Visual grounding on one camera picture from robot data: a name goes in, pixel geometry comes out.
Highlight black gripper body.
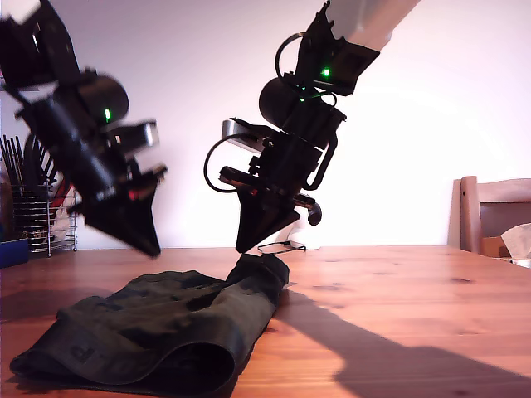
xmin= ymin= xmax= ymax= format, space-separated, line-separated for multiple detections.
xmin=218 ymin=142 xmax=329 ymax=216

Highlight dark olive underwear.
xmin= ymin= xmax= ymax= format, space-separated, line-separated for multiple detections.
xmin=8 ymin=253 xmax=291 ymax=397

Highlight white paper packets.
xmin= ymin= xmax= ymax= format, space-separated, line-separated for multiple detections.
xmin=51 ymin=202 xmax=78 ymax=245

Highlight red chopstick packet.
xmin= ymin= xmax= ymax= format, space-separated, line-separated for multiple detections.
xmin=53 ymin=182 xmax=71 ymax=209

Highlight blue box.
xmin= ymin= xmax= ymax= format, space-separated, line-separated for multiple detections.
xmin=0 ymin=239 xmax=30 ymax=269

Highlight black chopstick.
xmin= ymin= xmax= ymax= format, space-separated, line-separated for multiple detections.
xmin=6 ymin=138 xmax=22 ymax=186
xmin=0 ymin=134 xmax=18 ymax=187
xmin=14 ymin=135 xmax=27 ymax=183

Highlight wooden chair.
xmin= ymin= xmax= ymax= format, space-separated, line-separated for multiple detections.
xmin=446 ymin=176 xmax=531 ymax=257

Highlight small cardboard box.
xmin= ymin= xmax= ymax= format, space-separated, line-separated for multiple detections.
xmin=480 ymin=235 xmax=512 ymax=257

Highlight white tissue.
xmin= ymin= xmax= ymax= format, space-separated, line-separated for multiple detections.
xmin=500 ymin=222 xmax=531 ymax=259

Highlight thin black camera cable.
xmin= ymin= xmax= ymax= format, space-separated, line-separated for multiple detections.
xmin=256 ymin=240 xmax=307 ymax=255

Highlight arm grey camera box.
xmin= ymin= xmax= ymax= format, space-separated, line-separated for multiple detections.
xmin=222 ymin=118 xmax=275 ymax=154
xmin=103 ymin=119 xmax=161 ymax=155

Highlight chrome wire utensil holder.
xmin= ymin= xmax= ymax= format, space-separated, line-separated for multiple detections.
xmin=11 ymin=184 xmax=79 ymax=256

